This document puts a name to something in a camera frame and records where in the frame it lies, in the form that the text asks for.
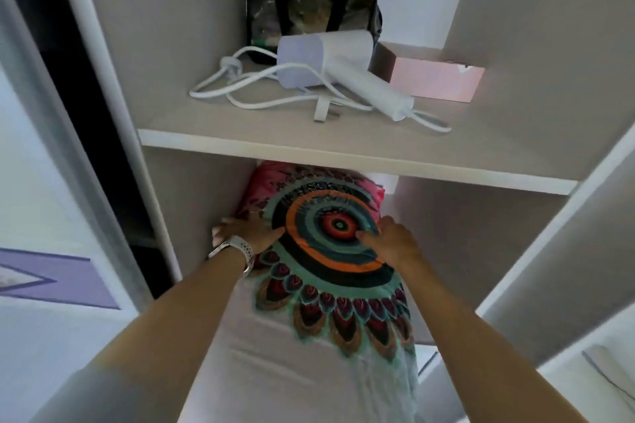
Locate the colourful floral pillow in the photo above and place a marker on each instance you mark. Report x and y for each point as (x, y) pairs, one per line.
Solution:
(307, 338)

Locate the white hair dryer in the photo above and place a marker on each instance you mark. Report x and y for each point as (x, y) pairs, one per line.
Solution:
(327, 58)

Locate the person's left hand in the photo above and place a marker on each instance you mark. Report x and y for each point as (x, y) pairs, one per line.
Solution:
(248, 229)

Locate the clear black toiletry bag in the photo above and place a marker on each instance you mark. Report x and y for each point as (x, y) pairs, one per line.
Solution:
(307, 6)

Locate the person's right hand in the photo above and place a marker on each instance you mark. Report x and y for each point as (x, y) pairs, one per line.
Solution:
(399, 244)

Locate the person's left forearm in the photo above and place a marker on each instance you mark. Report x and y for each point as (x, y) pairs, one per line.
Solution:
(149, 348)

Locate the person's right forearm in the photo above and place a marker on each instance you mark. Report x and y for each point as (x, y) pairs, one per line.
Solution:
(471, 348)

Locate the white smartwatch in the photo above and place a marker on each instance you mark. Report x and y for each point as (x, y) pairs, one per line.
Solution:
(240, 244)

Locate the pink box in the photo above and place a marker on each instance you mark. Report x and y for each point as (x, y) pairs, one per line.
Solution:
(431, 80)

